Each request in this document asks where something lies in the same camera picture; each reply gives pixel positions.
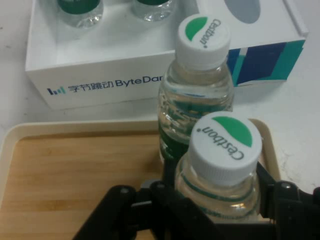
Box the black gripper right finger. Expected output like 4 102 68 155
256 162 320 240

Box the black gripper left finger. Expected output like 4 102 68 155
71 154 191 240

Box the clear water bottle green label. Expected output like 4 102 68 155
131 0 173 22
157 13 235 166
56 0 105 28
173 111 263 225

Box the wooden tray with cream rim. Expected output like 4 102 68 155
0 118 282 240

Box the white ByteDance organizer box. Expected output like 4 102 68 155
24 0 310 111

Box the blue teal patterned tissue box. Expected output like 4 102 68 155
226 39 306 88

